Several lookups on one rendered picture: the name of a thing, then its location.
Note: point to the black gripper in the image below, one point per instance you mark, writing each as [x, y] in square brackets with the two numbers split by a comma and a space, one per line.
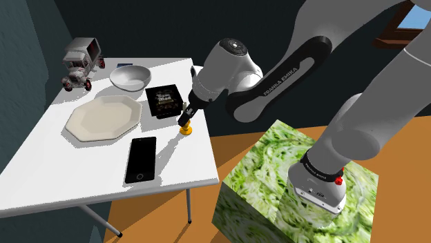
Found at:
[198, 100]

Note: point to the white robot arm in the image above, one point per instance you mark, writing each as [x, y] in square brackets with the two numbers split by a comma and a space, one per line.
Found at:
[336, 43]

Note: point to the small yellow stand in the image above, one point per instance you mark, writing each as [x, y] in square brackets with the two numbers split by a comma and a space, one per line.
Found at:
[186, 130]

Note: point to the black printed box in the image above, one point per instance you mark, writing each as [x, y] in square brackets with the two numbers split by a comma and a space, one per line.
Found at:
[164, 101]

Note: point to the white bowl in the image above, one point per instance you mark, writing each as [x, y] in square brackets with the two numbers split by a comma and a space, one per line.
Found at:
[129, 79]

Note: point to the small blue flat card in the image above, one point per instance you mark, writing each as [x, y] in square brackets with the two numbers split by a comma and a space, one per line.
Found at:
[124, 64]

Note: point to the black smartphone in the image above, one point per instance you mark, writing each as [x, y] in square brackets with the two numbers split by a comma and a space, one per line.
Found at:
[140, 160]

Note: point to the green patterned robot stand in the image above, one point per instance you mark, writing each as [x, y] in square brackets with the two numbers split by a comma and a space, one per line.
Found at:
[256, 175]

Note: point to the white octagonal plate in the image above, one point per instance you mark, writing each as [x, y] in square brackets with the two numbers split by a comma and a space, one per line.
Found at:
[104, 117]

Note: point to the silver toy vintage car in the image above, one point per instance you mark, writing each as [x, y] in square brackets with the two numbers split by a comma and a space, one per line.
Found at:
[79, 64]

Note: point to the white folding table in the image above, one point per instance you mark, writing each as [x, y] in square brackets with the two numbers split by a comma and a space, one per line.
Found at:
[67, 168]

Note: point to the brown framed window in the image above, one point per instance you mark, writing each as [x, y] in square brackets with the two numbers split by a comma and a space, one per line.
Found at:
[400, 32]

